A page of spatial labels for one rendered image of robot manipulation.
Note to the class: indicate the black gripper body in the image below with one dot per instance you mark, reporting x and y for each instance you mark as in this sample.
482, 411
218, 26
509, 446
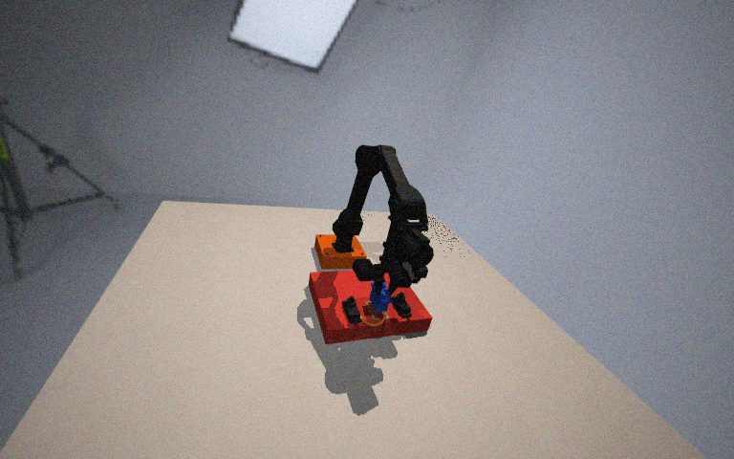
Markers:
366, 271

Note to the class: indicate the blue micro servo with orange cable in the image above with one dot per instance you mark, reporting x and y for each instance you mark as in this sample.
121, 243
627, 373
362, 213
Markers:
380, 303

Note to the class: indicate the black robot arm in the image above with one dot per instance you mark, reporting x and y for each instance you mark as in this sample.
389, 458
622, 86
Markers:
405, 203

